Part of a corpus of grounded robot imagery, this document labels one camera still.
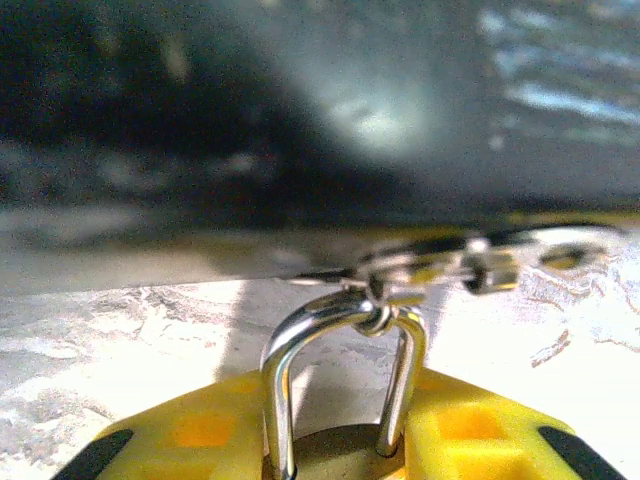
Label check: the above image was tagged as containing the brass padlock with steel shackle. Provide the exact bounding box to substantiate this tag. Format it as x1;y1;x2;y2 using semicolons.
258;288;430;480

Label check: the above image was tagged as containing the small steel key ring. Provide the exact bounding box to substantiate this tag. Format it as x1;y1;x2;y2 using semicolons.
344;279;426;337

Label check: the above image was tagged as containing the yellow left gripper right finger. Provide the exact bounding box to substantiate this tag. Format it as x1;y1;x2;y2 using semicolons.
403;368;629;480

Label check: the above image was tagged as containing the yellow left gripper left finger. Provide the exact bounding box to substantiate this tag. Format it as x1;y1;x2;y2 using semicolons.
49;370;266;480

